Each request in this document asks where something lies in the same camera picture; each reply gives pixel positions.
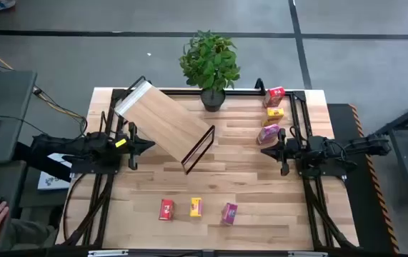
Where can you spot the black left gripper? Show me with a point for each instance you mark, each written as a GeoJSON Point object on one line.
{"type": "Point", "coordinates": [123, 144]}

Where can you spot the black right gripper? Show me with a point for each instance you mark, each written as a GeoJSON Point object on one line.
{"type": "Point", "coordinates": [296, 150]}

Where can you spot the purple cereal box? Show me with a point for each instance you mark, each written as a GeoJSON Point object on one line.
{"type": "Point", "coordinates": [229, 214]}
{"type": "Point", "coordinates": [268, 133]}

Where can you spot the yellow cereal box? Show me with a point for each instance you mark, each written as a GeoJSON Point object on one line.
{"type": "Point", "coordinates": [273, 117]}
{"type": "Point", "coordinates": [195, 207]}

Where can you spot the red cereal box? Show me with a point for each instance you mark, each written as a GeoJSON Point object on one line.
{"type": "Point", "coordinates": [166, 210]}
{"type": "Point", "coordinates": [273, 97]}

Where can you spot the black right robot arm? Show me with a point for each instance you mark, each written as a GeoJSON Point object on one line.
{"type": "Point", "coordinates": [350, 146]}

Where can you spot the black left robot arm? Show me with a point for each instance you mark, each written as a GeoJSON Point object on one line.
{"type": "Point", "coordinates": [68, 144]}

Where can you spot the white printed booklet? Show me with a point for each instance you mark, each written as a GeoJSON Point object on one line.
{"type": "Point", "coordinates": [51, 182]}

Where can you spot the black mat with hazard stripe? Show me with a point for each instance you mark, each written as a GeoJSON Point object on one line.
{"type": "Point", "coordinates": [364, 200]}

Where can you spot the green potted plant black pot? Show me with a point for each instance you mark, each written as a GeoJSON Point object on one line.
{"type": "Point", "coordinates": [209, 64]}

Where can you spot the grey metal stand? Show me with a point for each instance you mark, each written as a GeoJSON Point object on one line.
{"type": "Point", "coordinates": [403, 119]}

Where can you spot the grey desk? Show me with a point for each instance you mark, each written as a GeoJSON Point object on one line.
{"type": "Point", "coordinates": [3, 114]}
{"type": "Point", "coordinates": [9, 178]}

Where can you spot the person's leg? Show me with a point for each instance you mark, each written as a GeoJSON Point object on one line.
{"type": "Point", "coordinates": [28, 233]}

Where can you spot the white and blue shoe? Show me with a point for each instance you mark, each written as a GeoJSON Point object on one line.
{"type": "Point", "coordinates": [1, 4]}

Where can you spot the black metal rig frame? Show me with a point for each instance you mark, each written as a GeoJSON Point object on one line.
{"type": "Point", "coordinates": [243, 92]}

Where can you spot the silver aluminium bracket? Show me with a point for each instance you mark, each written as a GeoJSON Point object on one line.
{"type": "Point", "coordinates": [307, 254]}
{"type": "Point", "coordinates": [107, 253]}

